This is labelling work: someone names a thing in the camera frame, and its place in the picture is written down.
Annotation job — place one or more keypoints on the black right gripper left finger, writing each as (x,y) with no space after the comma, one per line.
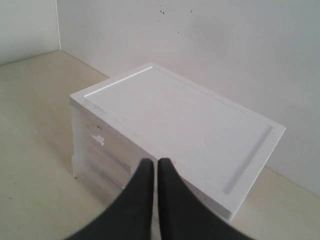
(129,216)

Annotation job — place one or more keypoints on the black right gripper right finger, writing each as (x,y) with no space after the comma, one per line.
(181,215)

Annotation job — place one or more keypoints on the white translucent drawer cabinet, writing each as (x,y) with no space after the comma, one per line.
(217,146)

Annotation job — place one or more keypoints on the top left small drawer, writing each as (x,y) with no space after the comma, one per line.
(93,144)

